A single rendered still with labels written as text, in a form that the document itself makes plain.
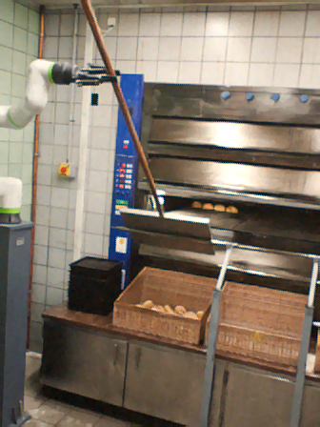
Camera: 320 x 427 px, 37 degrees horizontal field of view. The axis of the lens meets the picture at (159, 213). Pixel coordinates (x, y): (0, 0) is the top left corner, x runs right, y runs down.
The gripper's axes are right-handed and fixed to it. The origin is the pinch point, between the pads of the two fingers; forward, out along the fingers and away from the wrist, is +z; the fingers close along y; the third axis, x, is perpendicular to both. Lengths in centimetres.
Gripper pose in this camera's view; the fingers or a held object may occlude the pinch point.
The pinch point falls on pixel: (111, 75)
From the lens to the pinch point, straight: 207.7
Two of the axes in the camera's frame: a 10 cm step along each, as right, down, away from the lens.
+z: 9.3, 1.3, -3.4
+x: -2.1, -5.7, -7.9
